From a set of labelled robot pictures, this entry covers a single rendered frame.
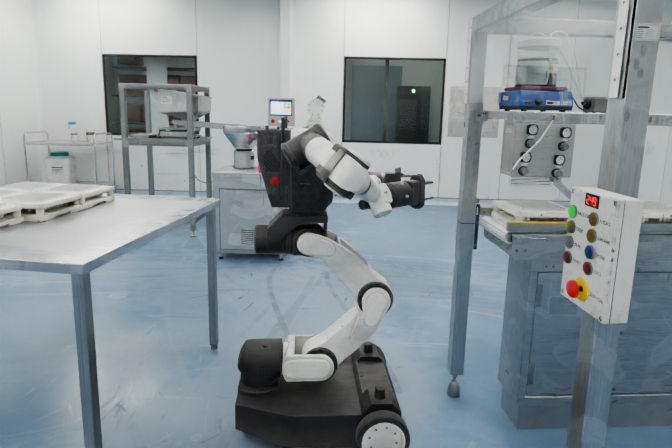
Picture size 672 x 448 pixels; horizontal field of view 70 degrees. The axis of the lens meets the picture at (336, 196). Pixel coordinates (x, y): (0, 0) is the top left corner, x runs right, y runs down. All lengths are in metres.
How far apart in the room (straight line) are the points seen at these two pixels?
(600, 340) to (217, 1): 6.47
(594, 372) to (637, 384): 1.13
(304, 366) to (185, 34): 5.78
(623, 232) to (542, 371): 1.21
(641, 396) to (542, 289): 0.66
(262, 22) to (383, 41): 1.65
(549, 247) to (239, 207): 2.75
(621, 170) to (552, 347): 1.13
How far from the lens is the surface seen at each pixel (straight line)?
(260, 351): 2.02
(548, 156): 1.86
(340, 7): 6.87
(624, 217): 1.10
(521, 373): 2.18
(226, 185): 4.09
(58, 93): 7.88
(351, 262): 1.88
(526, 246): 1.93
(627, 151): 1.21
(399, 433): 1.97
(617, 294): 1.14
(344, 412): 1.98
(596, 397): 1.37
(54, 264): 1.67
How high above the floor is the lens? 1.29
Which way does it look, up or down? 10 degrees down
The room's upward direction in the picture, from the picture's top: 1 degrees clockwise
